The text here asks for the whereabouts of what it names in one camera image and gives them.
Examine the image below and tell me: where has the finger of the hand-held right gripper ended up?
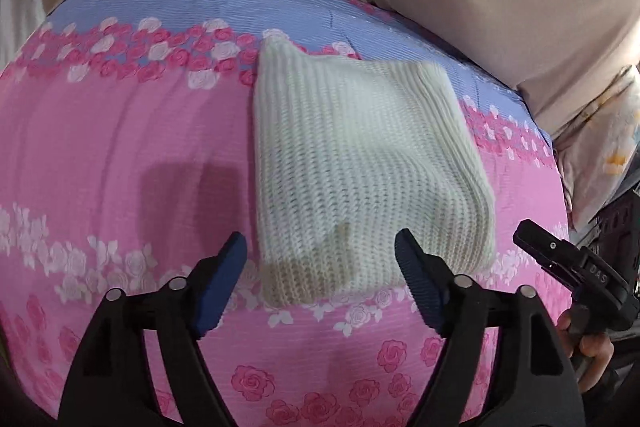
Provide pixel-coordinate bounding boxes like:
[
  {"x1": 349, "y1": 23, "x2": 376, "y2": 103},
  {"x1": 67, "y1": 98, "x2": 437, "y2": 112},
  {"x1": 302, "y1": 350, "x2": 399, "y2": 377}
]
[{"x1": 512, "y1": 219, "x2": 583, "y2": 289}]

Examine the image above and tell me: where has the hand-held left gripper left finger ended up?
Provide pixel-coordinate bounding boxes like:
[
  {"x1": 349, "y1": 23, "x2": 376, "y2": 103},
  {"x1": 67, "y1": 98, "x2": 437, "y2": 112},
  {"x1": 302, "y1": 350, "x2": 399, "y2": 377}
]
[{"x1": 57, "y1": 231, "x2": 248, "y2": 427}]

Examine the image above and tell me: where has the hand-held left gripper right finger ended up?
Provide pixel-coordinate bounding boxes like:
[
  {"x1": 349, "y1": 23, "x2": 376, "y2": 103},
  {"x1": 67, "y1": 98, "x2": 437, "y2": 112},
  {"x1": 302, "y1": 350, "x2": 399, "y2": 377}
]
[{"x1": 394, "y1": 228, "x2": 587, "y2": 427}]

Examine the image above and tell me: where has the white red black knit sweater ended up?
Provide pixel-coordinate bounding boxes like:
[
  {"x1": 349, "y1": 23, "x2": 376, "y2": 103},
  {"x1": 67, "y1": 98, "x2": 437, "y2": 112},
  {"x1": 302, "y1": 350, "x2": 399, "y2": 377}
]
[{"x1": 251, "y1": 34, "x2": 497, "y2": 308}]

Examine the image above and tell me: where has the person's right hand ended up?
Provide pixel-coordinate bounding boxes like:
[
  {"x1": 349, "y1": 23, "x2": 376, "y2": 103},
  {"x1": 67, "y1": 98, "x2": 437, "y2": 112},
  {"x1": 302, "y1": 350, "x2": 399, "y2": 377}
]
[{"x1": 556, "y1": 307, "x2": 617, "y2": 394}]

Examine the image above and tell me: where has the dark grey object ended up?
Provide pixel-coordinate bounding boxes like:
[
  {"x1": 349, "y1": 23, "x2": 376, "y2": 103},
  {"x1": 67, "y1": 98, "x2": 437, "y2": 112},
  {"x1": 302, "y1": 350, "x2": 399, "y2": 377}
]
[{"x1": 570, "y1": 179, "x2": 640, "y2": 270}]

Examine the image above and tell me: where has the pale floral pillow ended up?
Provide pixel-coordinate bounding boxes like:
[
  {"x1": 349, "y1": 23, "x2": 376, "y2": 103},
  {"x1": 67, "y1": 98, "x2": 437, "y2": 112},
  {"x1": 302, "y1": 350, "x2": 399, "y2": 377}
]
[{"x1": 555, "y1": 66, "x2": 640, "y2": 231}]

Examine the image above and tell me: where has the pink floral bed sheet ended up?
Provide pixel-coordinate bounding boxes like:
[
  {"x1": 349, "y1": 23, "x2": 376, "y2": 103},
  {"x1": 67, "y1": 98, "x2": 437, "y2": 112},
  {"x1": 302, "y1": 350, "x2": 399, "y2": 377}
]
[{"x1": 0, "y1": 0, "x2": 573, "y2": 427}]

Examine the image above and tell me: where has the white satin curtain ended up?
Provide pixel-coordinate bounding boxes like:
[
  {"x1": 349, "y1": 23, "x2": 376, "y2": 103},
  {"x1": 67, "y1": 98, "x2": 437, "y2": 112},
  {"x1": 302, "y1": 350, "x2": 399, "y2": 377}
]
[{"x1": 0, "y1": 0, "x2": 47, "y2": 68}]

